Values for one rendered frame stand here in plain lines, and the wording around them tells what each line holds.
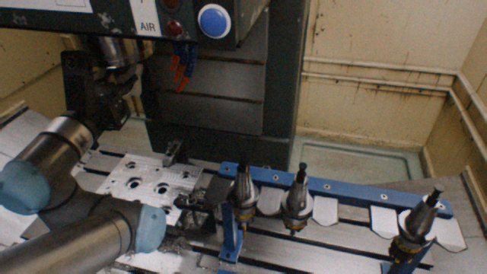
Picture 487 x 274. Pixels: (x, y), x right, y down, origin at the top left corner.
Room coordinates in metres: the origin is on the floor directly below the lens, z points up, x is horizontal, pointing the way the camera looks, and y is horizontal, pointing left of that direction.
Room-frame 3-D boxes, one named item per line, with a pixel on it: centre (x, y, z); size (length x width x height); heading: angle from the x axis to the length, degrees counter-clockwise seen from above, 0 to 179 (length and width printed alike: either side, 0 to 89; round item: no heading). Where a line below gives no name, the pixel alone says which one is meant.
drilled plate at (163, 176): (0.63, 0.31, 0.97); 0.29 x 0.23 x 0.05; 75
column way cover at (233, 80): (1.03, 0.14, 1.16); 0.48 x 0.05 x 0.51; 75
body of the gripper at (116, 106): (0.48, 0.29, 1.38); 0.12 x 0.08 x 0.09; 168
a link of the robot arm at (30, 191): (0.32, 0.32, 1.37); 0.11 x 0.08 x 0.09; 168
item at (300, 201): (0.37, -0.10, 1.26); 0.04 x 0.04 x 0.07
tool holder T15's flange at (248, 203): (0.40, 0.00, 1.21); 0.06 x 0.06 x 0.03
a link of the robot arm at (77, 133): (0.40, 0.30, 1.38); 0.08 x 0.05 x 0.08; 78
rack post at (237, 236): (0.47, 0.04, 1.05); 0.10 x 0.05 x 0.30; 165
